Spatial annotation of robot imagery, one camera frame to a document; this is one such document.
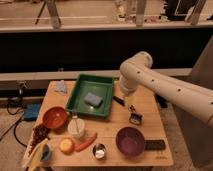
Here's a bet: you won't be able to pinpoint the blue sponge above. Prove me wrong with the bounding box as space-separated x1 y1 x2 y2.
84 93 102 107

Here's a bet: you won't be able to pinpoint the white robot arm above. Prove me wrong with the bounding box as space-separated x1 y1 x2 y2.
119 51 213 127

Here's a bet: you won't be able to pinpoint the green plastic tray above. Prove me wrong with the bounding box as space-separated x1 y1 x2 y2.
66 74 114 118

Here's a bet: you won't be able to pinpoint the wooden table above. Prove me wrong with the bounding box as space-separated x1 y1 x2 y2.
39 86 173 167

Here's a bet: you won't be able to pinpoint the purple bowl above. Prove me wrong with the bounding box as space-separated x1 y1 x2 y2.
116 127 146 157

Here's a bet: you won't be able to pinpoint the black rectangular block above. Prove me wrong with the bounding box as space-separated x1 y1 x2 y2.
145 140 166 150

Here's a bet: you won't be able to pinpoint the small metal cup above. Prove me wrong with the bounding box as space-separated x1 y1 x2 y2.
92 143 106 159

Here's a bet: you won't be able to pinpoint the light blue crumpled cloth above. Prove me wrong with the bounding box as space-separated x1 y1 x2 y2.
55 80 67 95

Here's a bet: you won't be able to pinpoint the orange carrot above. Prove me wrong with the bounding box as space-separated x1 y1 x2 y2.
75 132 97 152

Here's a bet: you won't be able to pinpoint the orange bowl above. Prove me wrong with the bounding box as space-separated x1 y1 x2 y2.
42 106 68 130

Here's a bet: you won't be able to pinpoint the yellow apple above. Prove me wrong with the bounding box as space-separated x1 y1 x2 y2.
59 138 74 155

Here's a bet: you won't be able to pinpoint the red grape bunch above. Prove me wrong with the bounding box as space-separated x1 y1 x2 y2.
28 124 50 154

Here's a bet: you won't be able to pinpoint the blue box on floor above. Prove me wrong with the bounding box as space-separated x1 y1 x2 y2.
24 103 41 121

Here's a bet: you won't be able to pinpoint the small blue bowl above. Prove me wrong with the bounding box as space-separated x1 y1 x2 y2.
40 144 52 162

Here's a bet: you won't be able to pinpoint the yellow banana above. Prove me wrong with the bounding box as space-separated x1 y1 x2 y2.
22 139 48 171

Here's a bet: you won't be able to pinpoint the black handled brush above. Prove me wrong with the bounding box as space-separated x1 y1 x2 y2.
113 96 142 125

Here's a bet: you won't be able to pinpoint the black cables on floor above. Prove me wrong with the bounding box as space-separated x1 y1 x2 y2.
0 96 28 148

